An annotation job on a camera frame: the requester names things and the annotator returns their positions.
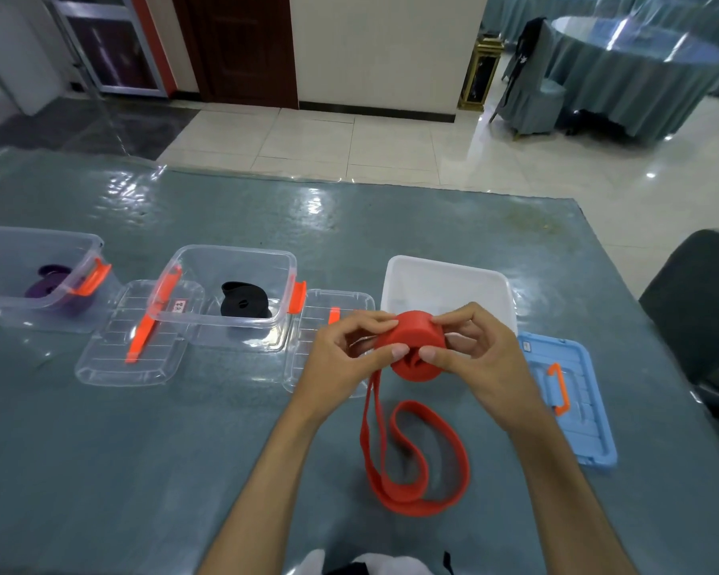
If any person's left hand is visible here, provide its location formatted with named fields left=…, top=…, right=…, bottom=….
left=290, top=309, right=411, bottom=426

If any person's right hand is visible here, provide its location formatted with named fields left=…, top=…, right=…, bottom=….
left=418, top=302, right=546, bottom=438

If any red resistance band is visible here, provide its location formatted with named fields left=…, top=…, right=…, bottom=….
left=359, top=311, right=471, bottom=519

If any white plastic box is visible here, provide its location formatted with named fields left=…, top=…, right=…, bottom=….
left=380, top=255, right=518, bottom=339

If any narrow black resistance band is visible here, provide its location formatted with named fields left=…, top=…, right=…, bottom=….
left=220, top=291, right=272, bottom=319

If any clear plastic storage box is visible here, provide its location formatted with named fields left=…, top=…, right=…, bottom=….
left=0, top=225, right=112, bottom=335
left=148, top=244, right=308, bottom=353

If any purple resistance band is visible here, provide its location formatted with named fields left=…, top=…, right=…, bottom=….
left=25, top=276, right=94, bottom=309

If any person's left forearm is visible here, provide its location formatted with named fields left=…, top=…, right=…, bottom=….
left=197, top=403, right=324, bottom=575

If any person's right forearm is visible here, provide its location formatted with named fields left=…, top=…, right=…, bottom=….
left=506, top=412, right=636, bottom=575

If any clear lid orange handle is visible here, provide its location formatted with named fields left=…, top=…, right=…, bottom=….
left=74, top=280, right=205, bottom=388
left=282, top=288, right=377, bottom=397

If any blue lid orange handle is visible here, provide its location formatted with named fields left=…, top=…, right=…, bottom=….
left=518, top=331, right=618, bottom=474

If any person's white shirt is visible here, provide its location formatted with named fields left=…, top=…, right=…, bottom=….
left=284, top=549, right=456, bottom=575

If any teal felt table cover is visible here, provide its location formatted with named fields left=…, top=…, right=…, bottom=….
left=0, top=143, right=719, bottom=575

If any dark grey cushioned seat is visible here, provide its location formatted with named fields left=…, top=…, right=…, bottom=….
left=639, top=228, right=719, bottom=426

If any round table with teal cloth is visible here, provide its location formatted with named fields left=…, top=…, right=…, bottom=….
left=542, top=16, right=719, bottom=145

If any black hanging garment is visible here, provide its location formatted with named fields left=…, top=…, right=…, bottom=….
left=502, top=17, right=546, bottom=105

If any dark brown wooden door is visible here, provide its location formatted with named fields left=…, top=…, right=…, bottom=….
left=170, top=0, right=300, bottom=109

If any distant teal cloth table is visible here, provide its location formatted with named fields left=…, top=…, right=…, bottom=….
left=482, top=0, right=558, bottom=42

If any white framed glass door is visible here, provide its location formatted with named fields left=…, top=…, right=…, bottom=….
left=45, top=0, right=178, bottom=97

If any narrow white door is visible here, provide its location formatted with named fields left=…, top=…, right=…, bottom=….
left=0, top=0, right=67, bottom=117

